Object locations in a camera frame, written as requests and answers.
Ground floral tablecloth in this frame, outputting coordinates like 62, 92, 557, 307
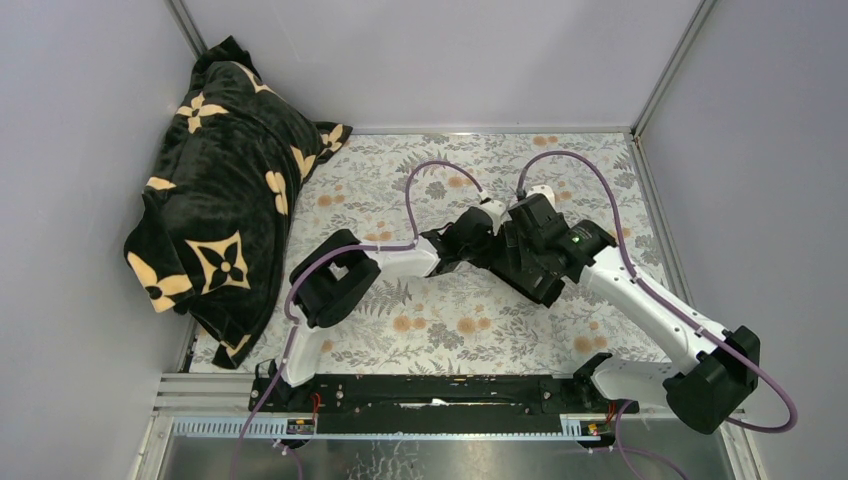
188, 130, 695, 377

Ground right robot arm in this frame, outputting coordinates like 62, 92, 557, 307
502, 193, 761, 434

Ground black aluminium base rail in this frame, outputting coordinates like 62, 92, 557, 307
156, 372, 746, 439

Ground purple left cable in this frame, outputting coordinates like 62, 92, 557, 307
236, 160, 489, 480

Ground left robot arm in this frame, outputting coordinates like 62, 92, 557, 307
271, 199, 506, 411

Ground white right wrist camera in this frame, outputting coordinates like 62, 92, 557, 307
519, 185, 556, 217

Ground black paper box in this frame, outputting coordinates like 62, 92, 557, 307
467, 221, 582, 307

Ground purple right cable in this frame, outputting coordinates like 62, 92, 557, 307
516, 149, 799, 480

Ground black floral blanket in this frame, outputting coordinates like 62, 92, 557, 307
123, 37, 353, 370

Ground purple cable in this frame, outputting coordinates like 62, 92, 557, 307
236, 160, 489, 480
516, 149, 799, 480

